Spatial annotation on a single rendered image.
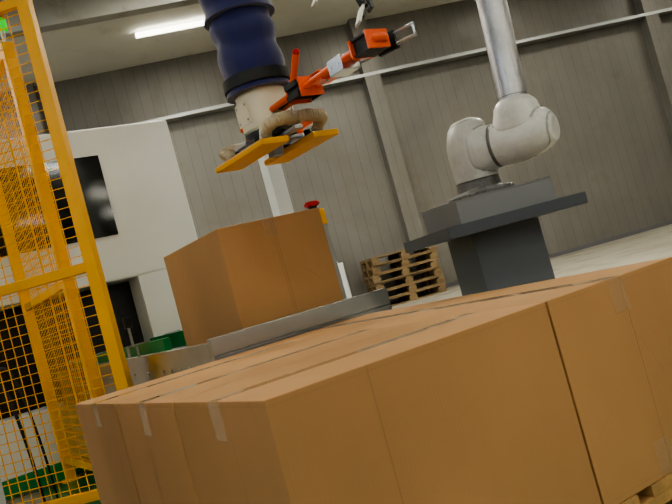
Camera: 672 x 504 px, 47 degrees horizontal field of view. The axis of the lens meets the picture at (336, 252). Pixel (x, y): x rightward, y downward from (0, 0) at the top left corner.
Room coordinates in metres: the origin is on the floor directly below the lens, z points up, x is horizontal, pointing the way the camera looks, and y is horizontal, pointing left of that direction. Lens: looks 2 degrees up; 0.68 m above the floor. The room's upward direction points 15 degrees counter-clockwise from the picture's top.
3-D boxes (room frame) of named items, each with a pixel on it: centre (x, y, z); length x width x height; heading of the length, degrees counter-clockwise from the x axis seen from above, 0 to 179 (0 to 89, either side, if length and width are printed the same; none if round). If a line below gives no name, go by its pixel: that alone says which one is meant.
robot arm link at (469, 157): (2.74, -0.56, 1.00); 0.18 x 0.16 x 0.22; 55
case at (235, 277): (2.91, 0.34, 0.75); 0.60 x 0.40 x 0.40; 31
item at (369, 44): (2.04, -0.23, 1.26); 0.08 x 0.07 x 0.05; 34
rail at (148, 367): (3.43, 1.06, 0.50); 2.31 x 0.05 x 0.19; 32
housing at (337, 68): (2.15, -0.16, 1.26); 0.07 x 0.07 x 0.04; 34
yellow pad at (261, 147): (2.48, 0.18, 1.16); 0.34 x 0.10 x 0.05; 34
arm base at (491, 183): (2.77, -0.55, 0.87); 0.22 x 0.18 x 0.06; 18
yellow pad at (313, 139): (2.59, 0.03, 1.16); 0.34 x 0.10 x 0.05; 34
